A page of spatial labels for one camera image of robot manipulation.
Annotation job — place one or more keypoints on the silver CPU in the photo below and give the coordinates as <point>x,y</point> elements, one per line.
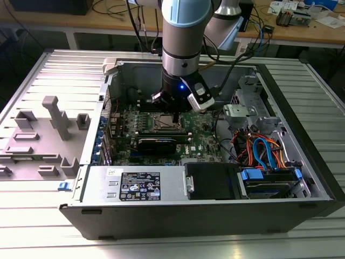
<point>165,121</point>

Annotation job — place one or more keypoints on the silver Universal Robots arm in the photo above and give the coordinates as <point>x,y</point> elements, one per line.
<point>183,40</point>

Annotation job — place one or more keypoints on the CPU socket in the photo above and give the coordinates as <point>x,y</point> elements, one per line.
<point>168,128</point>

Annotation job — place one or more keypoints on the green motherboard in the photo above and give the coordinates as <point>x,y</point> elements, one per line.
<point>199,135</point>

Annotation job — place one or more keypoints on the black graphics card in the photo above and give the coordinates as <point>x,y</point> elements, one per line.
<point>156,147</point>

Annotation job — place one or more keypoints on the silver rear port block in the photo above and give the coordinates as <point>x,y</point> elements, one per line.
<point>114,121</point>

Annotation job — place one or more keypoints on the beige case latch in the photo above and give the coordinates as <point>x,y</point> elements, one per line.
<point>109,66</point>

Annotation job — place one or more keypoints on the silver metal drive cage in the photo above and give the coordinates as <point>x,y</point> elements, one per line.
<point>266,124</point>

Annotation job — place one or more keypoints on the black tower box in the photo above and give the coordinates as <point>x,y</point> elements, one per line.
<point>248,16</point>

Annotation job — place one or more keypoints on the small black adapter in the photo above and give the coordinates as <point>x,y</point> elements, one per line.
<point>268,28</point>

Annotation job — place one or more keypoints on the silver power supply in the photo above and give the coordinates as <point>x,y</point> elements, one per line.
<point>99,186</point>

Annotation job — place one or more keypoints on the black PC case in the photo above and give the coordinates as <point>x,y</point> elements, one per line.
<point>161,221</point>

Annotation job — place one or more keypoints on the copper coil part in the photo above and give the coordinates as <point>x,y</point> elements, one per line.
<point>284,17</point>

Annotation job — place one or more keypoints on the hard disk in blue carrier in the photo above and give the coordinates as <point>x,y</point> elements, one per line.
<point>277,176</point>

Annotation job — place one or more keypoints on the wooden desk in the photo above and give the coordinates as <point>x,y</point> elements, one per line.
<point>54,21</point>

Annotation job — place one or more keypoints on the white paper sheet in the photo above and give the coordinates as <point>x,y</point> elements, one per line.
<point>280,5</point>
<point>330,22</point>

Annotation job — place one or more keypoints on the blue case latch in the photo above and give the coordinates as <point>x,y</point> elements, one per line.
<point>64,186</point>

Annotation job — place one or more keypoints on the grey parts rack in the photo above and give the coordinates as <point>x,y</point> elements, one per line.
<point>40,148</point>

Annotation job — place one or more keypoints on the black box on desk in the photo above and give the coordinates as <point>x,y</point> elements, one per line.
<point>54,6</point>

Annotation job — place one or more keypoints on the grey electronic device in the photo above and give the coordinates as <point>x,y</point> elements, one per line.
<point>303,17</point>

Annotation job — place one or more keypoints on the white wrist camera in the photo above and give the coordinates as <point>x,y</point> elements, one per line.
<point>200,101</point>

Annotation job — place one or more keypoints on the grey metal bracket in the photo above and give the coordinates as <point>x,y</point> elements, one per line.
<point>234,112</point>

